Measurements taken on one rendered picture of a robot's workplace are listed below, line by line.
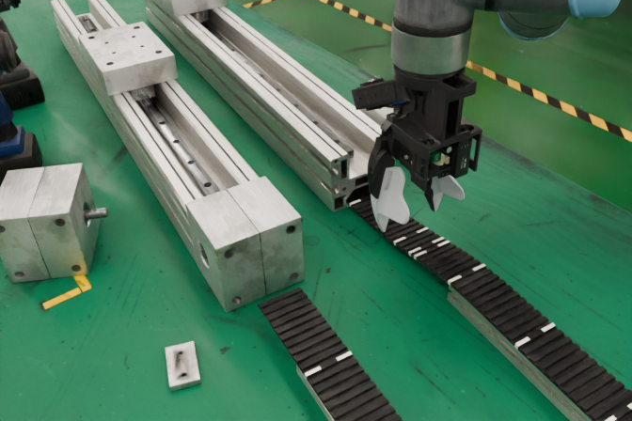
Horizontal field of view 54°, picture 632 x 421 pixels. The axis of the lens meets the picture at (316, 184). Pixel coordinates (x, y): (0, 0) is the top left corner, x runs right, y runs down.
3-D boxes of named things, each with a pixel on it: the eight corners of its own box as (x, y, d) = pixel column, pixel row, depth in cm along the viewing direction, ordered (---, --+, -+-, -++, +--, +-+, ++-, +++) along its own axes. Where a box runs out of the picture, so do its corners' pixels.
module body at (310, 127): (393, 189, 87) (397, 136, 82) (331, 212, 83) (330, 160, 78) (190, 11, 143) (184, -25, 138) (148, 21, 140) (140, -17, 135)
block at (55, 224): (110, 272, 75) (90, 210, 69) (11, 284, 74) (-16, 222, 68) (118, 219, 83) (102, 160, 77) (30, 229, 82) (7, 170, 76)
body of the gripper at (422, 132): (420, 197, 64) (430, 93, 57) (373, 159, 71) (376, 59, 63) (478, 175, 67) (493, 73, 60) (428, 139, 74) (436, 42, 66)
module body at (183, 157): (271, 236, 79) (265, 182, 74) (197, 264, 76) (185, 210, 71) (108, 30, 136) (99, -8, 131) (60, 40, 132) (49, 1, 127)
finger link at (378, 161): (366, 200, 70) (387, 129, 66) (358, 193, 71) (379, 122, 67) (399, 196, 72) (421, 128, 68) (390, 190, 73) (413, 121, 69)
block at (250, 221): (323, 272, 74) (321, 209, 68) (226, 313, 69) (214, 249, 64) (287, 229, 80) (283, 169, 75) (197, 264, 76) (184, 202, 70)
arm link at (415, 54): (376, 18, 61) (443, 1, 64) (375, 61, 64) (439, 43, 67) (424, 44, 56) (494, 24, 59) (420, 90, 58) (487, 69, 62)
